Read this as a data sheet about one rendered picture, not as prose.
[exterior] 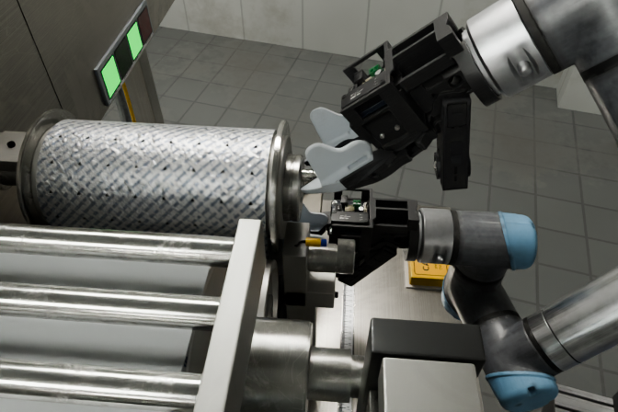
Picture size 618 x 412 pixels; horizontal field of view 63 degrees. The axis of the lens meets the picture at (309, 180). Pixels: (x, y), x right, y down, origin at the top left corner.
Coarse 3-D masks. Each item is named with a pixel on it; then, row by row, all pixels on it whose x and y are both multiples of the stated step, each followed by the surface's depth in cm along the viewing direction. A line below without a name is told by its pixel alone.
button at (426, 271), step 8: (408, 264) 90; (416, 264) 89; (424, 264) 89; (432, 264) 89; (440, 264) 89; (408, 272) 90; (416, 272) 88; (424, 272) 88; (432, 272) 88; (440, 272) 88; (416, 280) 88; (424, 280) 87; (432, 280) 87; (440, 280) 87
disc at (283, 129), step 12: (288, 132) 58; (276, 144) 50; (276, 156) 50; (276, 168) 49; (276, 180) 49; (276, 192) 50; (276, 204) 50; (276, 216) 51; (276, 228) 52; (276, 240) 52; (276, 252) 54
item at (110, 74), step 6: (108, 66) 83; (114, 66) 85; (102, 72) 81; (108, 72) 83; (114, 72) 85; (108, 78) 83; (114, 78) 85; (108, 84) 83; (114, 84) 86; (108, 90) 83; (114, 90) 86
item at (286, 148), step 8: (288, 136) 55; (40, 144) 53; (272, 144) 53; (288, 144) 56; (272, 152) 52; (288, 152) 56; (272, 160) 51; (280, 160) 51; (32, 168) 52; (280, 168) 51; (32, 176) 52; (280, 176) 51; (32, 184) 52; (280, 184) 51; (32, 192) 52; (280, 192) 51; (280, 200) 51; (280, 208) 52; (280, 216) 52; (280, 224) 53; (280, 232) 53
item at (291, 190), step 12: (288, 156) 55; (300, 156) 55; (288, 168) 53; (300, 168) 53; (288, 180) 53; (300, 180) 53; (288, 192) 53; (300, 192) 54; (288, 204) 53; (300, 204) 55; (288, 216) 54; (300, 216) 56
